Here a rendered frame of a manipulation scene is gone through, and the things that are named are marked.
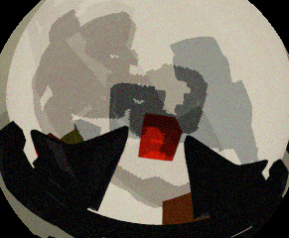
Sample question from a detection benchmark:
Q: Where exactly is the yellow cube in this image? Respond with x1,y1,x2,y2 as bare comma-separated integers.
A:
60,128,84,146

